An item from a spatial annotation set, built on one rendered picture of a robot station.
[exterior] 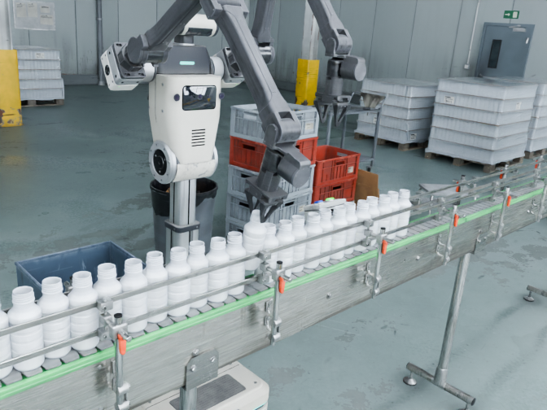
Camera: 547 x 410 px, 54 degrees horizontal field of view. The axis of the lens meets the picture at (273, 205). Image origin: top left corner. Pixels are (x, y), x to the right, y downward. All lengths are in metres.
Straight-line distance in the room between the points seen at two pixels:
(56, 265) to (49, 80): 9.18
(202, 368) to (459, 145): 6.95
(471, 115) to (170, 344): 6.99
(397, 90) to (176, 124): 6.98
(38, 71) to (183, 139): 9.00
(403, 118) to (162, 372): 7.57
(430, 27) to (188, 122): 11.31
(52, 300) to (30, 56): 9.71
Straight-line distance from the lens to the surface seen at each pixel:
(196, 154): 1.96
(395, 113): 8.71
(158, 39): 1.66
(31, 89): 10.80
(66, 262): 1.86
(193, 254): 1.32
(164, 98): 1.89
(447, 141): 8.14
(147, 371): 1.32
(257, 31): 1.98
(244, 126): 3.96
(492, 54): 12.22
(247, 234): 1.40
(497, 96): 7.83
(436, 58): 12.85
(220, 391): 2.32
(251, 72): 1.33
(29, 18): 13.81
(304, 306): 1.62
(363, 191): 5.02
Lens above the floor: 1.68
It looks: 18 degrees down
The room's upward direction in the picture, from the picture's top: 4 degrees clockwise
